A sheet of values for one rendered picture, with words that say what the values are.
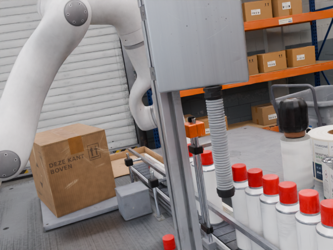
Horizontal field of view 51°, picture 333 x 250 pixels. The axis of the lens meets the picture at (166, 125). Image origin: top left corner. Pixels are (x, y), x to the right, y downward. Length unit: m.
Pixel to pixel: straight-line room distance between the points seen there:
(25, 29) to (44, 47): 4.18
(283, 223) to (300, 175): 0.39
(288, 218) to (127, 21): 0.62
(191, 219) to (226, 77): 0.33
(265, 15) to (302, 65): 0.90
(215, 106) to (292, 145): 0.47
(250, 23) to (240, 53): 4.20
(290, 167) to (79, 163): 0.72
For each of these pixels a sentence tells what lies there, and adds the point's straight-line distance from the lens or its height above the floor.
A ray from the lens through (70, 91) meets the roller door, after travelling 5.00.
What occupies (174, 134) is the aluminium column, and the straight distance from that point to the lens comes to 0.73.
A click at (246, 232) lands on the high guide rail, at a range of 0.81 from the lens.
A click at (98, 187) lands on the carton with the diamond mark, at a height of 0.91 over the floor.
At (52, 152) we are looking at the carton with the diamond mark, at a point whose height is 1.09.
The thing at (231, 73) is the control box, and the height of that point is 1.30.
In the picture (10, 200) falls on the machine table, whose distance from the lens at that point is 1.75.
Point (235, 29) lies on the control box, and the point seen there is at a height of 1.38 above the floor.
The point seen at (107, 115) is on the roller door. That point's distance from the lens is 5.05.
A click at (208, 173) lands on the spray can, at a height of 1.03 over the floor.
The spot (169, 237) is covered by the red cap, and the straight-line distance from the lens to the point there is 1.02.
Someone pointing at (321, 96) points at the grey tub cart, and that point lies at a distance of 3.95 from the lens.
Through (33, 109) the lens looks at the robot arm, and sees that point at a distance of 0.93.
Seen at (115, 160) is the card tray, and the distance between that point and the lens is 1.95.
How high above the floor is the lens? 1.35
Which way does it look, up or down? 11 degrees down
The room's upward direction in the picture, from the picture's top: 9 degrees counter-clockwise
